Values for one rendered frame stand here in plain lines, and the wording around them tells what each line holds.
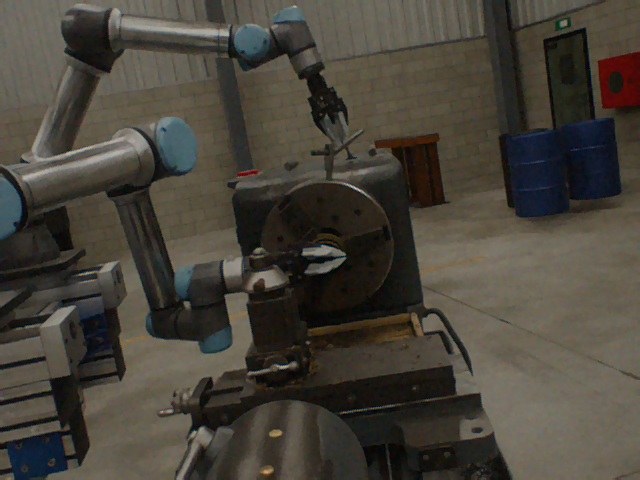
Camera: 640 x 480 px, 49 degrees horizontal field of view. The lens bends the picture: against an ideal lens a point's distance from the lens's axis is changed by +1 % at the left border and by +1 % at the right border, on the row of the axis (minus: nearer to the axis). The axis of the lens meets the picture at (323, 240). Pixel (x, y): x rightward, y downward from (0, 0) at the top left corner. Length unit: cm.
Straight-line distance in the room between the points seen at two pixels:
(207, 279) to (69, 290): 39
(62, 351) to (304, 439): 78
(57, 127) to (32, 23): 1006
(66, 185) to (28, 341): 27
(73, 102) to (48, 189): 63
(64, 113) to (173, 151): 52
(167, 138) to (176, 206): 1026
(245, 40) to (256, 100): 1019
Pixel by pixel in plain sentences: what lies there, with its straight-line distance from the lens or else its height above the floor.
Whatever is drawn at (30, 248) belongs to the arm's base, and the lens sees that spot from 176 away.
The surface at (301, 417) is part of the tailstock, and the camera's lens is 57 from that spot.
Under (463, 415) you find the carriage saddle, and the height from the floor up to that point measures 90.
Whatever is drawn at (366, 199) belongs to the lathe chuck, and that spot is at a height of 118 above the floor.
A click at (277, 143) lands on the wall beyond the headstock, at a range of 1185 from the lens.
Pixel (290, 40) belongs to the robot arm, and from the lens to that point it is 178.
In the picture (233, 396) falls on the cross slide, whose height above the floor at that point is 96.
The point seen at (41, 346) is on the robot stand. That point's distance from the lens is 127.
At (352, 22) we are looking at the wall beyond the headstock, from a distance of 1246.
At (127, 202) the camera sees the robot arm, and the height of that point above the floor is 127.
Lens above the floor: 136
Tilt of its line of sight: 9 degrees down
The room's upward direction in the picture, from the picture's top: 10 degrees counter-clockwise
